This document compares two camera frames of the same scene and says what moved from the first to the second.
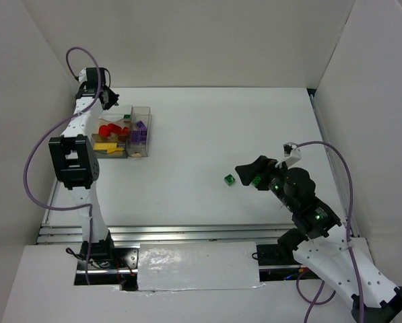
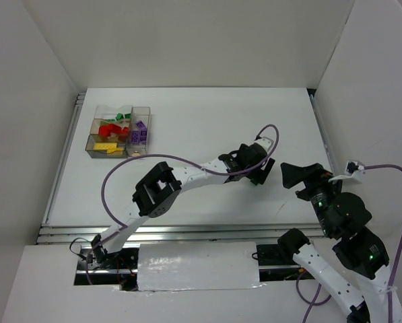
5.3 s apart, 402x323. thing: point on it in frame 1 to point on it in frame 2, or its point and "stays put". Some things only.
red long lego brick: [123, 136] stays put
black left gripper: [107, 97] to [263, 170]
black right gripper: [266, 175] to [309, 180]
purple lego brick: [135, 135] stays put
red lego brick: [114, 128] stays put
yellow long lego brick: [110, 147] stays put
